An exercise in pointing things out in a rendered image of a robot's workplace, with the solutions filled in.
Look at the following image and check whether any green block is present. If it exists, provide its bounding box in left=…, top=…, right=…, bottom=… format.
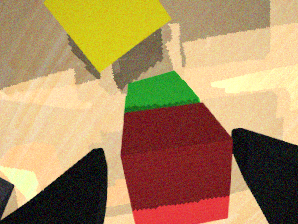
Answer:
left=126, top=71, right=182, bottom=96
left=124, top=80, right=200, bottom=112

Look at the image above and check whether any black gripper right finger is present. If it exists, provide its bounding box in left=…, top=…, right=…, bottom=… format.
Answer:
left=230, top=128, right=298, bottom=224

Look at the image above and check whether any yellow block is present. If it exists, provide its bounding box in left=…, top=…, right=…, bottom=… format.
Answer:
left=44, top=0, right=172, bottom=72

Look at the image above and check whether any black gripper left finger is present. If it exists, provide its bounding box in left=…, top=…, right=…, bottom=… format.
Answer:
left=0, top=148, right=108, bottom=224

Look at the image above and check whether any red block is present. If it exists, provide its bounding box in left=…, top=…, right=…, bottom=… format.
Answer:
left=120, top=103, right=233, bottom=224

